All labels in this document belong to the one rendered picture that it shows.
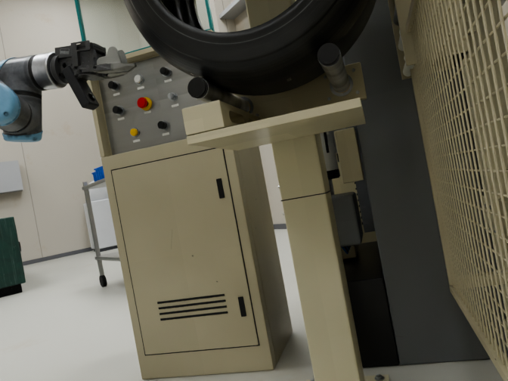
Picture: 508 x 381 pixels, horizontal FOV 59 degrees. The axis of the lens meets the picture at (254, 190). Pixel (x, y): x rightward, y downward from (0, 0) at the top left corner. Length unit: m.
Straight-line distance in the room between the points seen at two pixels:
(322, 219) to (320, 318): 0.28
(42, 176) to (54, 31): 3.12
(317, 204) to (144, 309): 0.90
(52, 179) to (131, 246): 8.43
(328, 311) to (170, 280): 0.71
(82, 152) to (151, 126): 8.58
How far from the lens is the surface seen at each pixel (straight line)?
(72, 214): 10.23
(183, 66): 1.02
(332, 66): 0.94
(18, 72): 1.31
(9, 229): 5.71
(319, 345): 1.38
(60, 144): 10.37
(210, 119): 0.97
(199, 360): 1.87
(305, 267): 1.32
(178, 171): 1.74
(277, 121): 0.93
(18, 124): 1.21
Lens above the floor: 0.67
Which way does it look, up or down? level
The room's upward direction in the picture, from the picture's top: 10 degrees counter-clockwise
